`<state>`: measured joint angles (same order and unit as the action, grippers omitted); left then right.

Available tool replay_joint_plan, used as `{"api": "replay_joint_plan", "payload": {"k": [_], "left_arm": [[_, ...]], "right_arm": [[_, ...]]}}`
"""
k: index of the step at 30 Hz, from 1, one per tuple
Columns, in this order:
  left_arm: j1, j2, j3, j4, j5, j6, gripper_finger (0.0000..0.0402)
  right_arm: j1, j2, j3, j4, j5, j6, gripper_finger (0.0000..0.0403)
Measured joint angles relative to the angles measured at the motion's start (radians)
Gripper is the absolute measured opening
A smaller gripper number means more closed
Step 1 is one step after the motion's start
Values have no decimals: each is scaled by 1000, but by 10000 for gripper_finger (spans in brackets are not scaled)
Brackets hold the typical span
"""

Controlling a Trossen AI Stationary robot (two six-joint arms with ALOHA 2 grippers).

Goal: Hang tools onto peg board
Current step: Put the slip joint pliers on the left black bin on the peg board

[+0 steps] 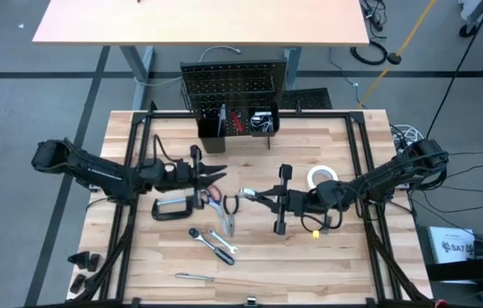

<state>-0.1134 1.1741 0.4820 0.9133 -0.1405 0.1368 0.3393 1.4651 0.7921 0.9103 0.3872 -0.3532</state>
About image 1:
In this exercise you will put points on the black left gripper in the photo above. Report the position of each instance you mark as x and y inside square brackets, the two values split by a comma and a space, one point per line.
[179, 175]

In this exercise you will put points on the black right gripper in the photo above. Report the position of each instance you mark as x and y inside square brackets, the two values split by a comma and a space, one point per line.
[299, 202]

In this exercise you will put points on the chrome combination wrench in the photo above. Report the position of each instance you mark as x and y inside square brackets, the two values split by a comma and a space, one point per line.
[223, 241]

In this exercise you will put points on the large chrome socket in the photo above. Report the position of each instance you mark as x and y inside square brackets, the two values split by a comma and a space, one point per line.
[262, 114]

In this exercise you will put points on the black metal peg board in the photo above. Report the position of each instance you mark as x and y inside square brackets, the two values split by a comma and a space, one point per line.
[233, 81]

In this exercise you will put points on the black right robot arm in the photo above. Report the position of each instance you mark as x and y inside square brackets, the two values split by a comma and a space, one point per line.
[387, 175]

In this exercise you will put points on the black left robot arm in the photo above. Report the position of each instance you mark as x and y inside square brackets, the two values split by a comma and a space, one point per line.
[91, 169]

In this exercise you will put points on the tall black peg board bin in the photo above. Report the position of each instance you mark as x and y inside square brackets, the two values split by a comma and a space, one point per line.
[209, 128]

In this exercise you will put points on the small black peg board bin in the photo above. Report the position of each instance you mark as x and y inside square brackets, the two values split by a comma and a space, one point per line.
[263, 133]

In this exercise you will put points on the black C clamp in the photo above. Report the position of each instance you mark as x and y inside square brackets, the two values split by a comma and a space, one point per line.
[168, 214]

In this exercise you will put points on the white masking tape roll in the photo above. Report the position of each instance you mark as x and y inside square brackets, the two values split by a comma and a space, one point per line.
[323, 168]

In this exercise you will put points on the silver pen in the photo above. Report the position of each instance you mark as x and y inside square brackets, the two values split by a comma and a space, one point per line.
[194, 276]

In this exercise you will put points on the black perforated metal panel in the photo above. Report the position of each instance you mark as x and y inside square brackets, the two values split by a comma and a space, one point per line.
[310, 98]

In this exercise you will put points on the white power strip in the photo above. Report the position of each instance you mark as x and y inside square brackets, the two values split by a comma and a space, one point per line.
[404, 133]

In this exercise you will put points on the light wooden desk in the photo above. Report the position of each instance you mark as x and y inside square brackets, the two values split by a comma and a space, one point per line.
[203, 21]

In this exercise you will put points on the black printed plastic part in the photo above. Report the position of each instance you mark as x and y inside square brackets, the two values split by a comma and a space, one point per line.
[78, 283]
[83, 261]

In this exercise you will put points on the white printed box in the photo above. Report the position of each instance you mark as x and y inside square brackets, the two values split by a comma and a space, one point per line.
[451, 244]

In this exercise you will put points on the black round floor puck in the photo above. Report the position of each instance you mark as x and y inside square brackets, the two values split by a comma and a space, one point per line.
[394, 58]

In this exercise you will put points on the black shelf unit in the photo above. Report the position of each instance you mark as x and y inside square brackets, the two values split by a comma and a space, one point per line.
[472, 274]

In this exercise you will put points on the silver table edge camera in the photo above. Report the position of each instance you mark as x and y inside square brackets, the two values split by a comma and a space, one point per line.
[251, 300]

